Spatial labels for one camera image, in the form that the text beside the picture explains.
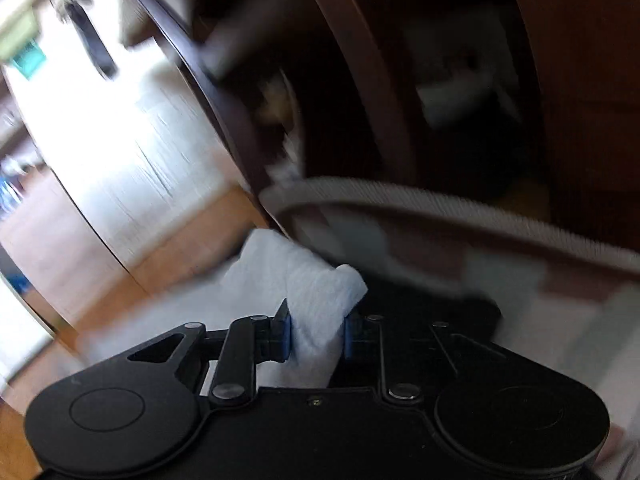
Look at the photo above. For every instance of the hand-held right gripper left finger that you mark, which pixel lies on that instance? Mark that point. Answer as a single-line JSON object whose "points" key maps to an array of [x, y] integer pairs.
{"points": [[285, 335]]}

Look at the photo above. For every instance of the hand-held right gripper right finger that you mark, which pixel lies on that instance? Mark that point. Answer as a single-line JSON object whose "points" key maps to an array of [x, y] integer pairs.
{"points": [[348, 337]]}

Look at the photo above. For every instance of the checkered mat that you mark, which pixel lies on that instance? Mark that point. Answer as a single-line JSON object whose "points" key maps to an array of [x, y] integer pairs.
{"points": [[500, 265]]}

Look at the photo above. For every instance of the white wardrobe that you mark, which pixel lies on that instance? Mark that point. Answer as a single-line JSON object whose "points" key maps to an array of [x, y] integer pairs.
{"points": [[125, 150]]}

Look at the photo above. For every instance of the green box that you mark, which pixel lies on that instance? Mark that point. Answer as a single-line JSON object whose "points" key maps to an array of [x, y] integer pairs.
{"points": [[27, 62]]}

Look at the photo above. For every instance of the light grey t-shirt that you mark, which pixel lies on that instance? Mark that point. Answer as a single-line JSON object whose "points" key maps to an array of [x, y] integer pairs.
{"points": [[320, 300]]}

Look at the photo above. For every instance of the dark hanging cloth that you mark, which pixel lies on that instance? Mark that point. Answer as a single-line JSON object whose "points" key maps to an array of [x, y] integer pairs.
{"points": [[92, 45]]}

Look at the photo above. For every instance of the dark wooden desk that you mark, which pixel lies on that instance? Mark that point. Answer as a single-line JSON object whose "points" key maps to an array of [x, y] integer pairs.
{"points": [[575, 85]]}

